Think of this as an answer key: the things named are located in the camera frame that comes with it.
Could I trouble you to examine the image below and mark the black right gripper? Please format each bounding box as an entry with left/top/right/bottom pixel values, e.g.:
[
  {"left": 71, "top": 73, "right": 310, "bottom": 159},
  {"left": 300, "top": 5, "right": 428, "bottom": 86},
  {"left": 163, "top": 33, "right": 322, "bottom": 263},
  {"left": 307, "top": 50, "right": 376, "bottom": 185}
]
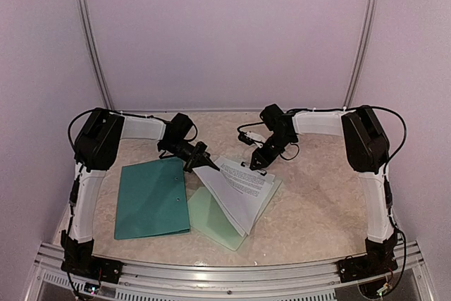
[{"left": 250, "top": 132, "right": 294, "bottom": 170}]

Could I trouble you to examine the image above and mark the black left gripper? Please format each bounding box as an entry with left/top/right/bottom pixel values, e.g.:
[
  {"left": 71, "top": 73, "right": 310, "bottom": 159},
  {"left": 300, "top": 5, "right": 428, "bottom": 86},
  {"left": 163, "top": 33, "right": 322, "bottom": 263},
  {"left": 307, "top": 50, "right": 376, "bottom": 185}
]
[{"left": 161, "top": 138, "right": 220, "bottom": 173}]

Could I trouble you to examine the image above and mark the white paper sheet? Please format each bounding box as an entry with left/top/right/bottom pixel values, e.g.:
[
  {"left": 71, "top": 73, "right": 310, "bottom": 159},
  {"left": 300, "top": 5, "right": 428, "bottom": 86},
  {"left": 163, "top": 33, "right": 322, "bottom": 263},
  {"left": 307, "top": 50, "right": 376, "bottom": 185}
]
[{"left": 194, "top": 156, "right": 281, "bottom": 236}]

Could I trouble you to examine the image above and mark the light green clipboard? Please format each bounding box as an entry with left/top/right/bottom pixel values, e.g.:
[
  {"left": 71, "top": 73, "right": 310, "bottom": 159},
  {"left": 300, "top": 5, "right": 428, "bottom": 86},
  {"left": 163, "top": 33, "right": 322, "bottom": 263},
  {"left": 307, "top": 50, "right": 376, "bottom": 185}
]
[{"left": 186, "top": 177, "right": 283, "bottom": 252}]

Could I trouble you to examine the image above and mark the dark green folder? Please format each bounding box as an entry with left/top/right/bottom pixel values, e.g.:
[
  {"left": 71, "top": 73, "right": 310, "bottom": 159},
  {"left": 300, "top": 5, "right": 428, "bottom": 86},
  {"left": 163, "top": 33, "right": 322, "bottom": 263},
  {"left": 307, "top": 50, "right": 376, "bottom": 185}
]
[{"left": 114, "top": 158, "right": 190, "bottom": 240}]

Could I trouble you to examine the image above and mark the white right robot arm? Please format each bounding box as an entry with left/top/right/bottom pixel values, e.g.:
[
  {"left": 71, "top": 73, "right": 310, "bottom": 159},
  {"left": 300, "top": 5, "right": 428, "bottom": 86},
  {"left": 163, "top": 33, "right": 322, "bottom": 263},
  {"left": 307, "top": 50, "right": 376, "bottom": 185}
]
[{"left": 250, "top": 104, "right": 397, "bottom": 276}]

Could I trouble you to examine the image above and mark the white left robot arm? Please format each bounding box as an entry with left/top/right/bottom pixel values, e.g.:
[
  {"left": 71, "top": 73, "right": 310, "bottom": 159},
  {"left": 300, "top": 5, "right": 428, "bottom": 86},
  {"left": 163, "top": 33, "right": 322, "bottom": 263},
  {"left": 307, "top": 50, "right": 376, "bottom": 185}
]
[{"left": 61, "top": 108, "right": 218, "bottom": 276}]

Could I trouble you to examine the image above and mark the front aluminium rail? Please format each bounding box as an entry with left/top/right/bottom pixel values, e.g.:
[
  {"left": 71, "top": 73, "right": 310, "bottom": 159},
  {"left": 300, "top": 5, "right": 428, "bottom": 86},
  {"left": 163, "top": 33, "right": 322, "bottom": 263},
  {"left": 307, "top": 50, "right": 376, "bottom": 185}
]
[{"left": 25, "top": 242, "right": 438, "bottom": 300}]

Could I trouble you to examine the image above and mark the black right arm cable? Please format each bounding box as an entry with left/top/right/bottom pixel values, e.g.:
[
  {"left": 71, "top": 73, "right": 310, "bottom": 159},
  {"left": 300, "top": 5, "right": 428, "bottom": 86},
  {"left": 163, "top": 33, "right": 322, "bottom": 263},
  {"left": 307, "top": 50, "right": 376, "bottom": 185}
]
[{"left": 373, "top": 105, "right": 409, "bottom": 168}]

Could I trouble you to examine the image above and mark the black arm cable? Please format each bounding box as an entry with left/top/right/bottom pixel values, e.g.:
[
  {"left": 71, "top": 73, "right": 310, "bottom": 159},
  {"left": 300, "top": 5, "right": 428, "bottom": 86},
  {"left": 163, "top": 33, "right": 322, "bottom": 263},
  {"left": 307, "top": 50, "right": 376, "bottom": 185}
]
[
  {"left": 373, "top": 105, "right": 409, "bottom": 168},
  {"left": 66, "top": 109, "right": 156, "bottom": 156}
]

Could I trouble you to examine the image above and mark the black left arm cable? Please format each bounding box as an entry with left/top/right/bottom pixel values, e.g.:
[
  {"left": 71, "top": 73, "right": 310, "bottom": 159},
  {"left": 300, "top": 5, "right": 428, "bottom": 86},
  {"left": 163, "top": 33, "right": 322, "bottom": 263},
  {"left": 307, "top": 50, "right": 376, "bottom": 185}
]
[{"left": 66, "top": 109, "right": 156, "bottom": 156}]

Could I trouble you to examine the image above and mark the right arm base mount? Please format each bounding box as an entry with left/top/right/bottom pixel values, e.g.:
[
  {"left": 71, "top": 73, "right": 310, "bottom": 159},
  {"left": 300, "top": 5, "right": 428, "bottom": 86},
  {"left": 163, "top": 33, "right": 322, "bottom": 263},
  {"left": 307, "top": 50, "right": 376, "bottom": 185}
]
[{"left": 336, "top": 233, "right": 398, "bottom": 283}]

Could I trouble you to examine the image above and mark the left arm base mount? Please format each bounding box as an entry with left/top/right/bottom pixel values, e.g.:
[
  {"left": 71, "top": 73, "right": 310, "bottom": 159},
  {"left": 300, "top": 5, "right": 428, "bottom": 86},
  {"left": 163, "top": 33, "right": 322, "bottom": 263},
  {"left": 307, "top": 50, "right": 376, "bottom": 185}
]
[{"left": 61, "top": 238, "right": 123, "bottom": 284}]

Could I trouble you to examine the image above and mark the right aluminium frame post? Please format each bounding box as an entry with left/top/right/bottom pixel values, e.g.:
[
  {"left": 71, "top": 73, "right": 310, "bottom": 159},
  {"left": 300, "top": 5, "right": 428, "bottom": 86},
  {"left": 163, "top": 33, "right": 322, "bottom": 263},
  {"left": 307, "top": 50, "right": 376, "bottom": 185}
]
[{"left": 342, "top": 0, "right": 378, "bottom": 108}]

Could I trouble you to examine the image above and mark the aluminium frame post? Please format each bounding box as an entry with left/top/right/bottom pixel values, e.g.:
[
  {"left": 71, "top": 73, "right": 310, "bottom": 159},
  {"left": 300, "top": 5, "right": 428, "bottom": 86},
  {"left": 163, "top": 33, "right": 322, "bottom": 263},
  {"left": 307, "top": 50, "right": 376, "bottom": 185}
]
[
  {"left": 342, "top": 0, "right": 378, "bottom": 108},
  {"left": 76, "top": 0, "right": 114, "bottom": 109}
]

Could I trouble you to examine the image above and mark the left aluminium frame post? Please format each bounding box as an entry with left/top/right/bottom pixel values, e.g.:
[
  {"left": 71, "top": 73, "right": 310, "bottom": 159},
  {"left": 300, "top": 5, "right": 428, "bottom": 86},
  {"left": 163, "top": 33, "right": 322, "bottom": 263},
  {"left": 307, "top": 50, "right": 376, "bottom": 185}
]
[{"left": 76, "top": 0, "right": 114, "bottom": 109}]

